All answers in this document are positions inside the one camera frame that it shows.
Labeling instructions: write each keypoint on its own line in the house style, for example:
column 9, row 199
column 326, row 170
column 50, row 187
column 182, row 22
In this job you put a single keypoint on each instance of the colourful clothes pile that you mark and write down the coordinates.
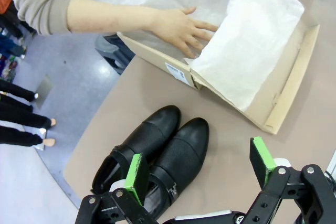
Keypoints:
column 8, row 70

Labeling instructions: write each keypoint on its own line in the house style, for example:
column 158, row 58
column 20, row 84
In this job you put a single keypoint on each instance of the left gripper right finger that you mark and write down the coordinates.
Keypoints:
column 260, row 161

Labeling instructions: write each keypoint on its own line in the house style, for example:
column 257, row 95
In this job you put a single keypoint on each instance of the person's dark trousers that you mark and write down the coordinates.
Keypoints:
column 118, row 51

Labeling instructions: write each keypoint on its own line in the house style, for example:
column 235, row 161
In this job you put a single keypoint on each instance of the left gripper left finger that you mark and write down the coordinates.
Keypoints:
column 137, row 176

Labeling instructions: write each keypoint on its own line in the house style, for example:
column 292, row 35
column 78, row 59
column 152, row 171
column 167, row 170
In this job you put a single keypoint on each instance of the grey floor mat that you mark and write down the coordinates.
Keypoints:
column 46, row 87

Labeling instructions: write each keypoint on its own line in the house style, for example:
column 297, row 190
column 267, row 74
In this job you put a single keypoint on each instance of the black leather buckle shoe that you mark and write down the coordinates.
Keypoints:
column 152, row 132
column 186, row 150

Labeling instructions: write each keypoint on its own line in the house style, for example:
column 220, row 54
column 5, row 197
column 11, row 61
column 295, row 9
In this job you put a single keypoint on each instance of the person's right forearm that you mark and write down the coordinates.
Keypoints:
column 110, row 15

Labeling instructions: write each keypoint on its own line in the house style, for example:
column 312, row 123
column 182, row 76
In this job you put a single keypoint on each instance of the person's right hand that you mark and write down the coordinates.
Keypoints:
column 178, row 28

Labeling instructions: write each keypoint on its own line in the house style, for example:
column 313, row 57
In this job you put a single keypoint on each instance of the white barcode label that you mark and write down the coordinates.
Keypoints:
column 175, row 71

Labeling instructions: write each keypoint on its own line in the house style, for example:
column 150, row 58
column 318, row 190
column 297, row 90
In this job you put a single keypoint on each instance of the brown cardboard shoe box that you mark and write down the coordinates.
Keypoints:
column 294, row 90

